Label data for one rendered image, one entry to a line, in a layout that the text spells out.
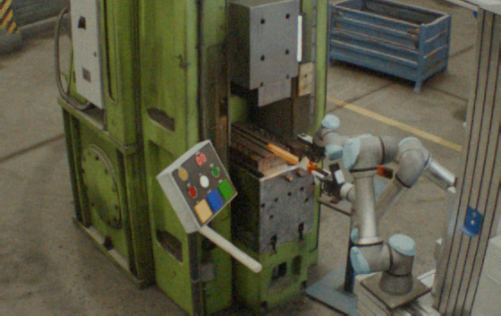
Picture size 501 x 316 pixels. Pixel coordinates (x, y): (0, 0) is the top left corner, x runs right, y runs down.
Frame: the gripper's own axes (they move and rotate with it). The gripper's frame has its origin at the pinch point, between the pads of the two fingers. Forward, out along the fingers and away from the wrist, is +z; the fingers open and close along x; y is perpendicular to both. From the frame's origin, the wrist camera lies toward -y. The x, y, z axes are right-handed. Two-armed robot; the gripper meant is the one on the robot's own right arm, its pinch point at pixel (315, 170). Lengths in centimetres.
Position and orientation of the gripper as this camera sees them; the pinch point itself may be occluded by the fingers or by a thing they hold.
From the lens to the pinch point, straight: 333.2
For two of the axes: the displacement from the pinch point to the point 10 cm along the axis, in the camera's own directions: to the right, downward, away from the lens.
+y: 0.1, 8.9, 4.5
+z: -6.3, -3.4, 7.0
